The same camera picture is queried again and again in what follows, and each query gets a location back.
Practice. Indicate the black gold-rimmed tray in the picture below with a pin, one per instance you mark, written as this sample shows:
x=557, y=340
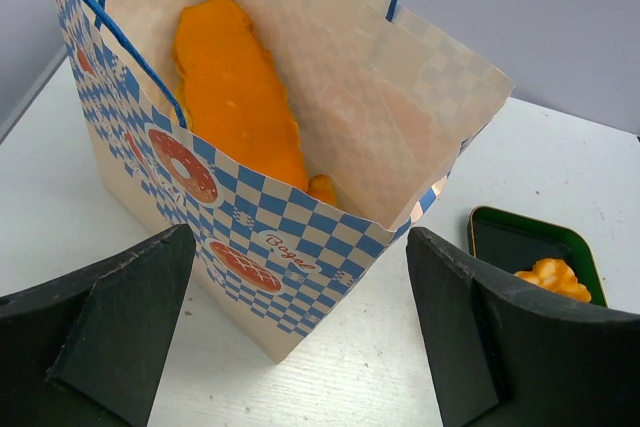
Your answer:
x=512, y=242

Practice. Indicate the blue checkered paper bag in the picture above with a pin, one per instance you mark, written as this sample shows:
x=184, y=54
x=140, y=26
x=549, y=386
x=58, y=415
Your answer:
x=385, y=103

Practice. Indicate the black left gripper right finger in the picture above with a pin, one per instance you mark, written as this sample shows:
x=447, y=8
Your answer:
x=503, y=352

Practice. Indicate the twisted orange bread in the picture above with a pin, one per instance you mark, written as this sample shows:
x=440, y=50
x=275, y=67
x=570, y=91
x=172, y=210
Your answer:
x=555, y=275

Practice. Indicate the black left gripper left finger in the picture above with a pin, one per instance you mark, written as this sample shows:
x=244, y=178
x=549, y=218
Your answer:
x=89, y=348

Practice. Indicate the large orange bread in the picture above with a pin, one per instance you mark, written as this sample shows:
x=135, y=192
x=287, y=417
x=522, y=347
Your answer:
x=233, y=98

